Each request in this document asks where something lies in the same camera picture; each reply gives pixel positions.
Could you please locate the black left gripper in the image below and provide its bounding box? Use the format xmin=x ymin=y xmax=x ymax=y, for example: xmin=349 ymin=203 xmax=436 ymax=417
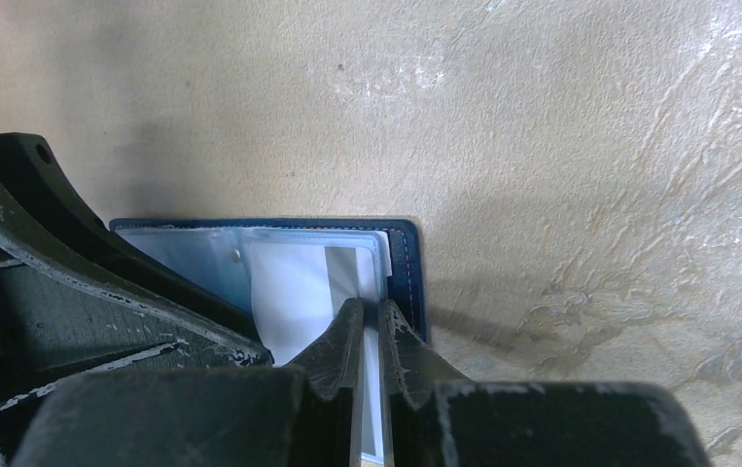
xmin=0 ymin=133 xmax=273 ymax=466

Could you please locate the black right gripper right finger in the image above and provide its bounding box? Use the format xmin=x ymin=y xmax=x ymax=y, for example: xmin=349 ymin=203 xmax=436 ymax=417
xmin=378 ymin=300 xmax=709 ymax=466

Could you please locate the white magnetic stripe card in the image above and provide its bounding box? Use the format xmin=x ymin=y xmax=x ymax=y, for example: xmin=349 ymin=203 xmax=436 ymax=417
xmin=248 ymin=241 xmax=388 ymax=465

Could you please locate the navy blue card holder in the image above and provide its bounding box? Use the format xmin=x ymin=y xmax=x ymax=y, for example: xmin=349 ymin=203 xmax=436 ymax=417
xmin=109 ymin=217 xmax=429 ymax=465

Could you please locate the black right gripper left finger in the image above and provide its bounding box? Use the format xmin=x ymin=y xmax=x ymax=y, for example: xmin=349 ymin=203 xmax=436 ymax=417
xmin=13 ymin=299 xmax=364 ymax=466

